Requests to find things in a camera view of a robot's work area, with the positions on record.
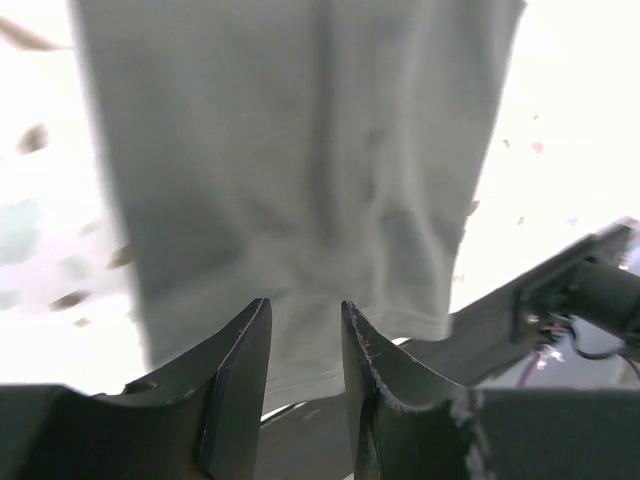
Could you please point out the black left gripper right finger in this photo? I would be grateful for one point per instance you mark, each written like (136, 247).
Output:
(408, 422)

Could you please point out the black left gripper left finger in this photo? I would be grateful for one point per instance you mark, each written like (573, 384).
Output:
(197, 417)

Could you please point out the grey t-shirt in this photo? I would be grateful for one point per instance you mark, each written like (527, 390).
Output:
(307, 152)

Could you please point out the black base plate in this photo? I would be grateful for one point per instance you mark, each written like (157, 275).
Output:
(527, 314)

